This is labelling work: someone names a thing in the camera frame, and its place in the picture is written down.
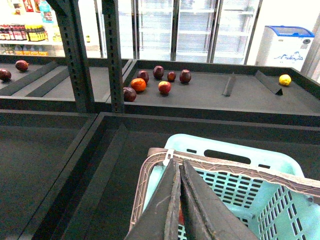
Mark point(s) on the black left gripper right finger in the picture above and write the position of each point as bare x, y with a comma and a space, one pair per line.
205, 216

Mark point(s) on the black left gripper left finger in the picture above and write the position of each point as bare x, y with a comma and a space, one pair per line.
160, 219

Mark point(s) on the light blue plastic basket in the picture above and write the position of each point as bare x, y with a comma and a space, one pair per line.
271, 211

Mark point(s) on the red yellow apple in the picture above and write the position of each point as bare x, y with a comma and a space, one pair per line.
164, 87

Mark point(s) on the dark purple fruit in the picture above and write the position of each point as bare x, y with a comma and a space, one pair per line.
158, 72
185, 76
143, 74
129, 94

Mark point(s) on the black shelf divider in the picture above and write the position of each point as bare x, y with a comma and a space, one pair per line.
268, 83
229, 85

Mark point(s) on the orange fruit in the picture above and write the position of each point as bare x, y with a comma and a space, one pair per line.
138, 84

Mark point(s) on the small dark red fruit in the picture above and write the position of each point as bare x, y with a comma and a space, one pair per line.
171, 76

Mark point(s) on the black shelf divider right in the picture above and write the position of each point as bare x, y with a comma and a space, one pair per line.
268, 83

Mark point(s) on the yellow lemon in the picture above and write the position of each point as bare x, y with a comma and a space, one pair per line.
285, 80

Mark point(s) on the white chest freezer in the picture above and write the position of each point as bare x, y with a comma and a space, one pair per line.
284, 46

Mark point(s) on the glass door refrigerator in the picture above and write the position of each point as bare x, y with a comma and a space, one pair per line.
198, 31

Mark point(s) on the dark fruit left shelf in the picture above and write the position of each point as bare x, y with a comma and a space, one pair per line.
22, 65

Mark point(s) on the dark fruit far left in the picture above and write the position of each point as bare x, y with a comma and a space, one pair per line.
5, 75

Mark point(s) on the black shelf upright post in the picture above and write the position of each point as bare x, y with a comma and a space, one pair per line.
70, 27
112, 37

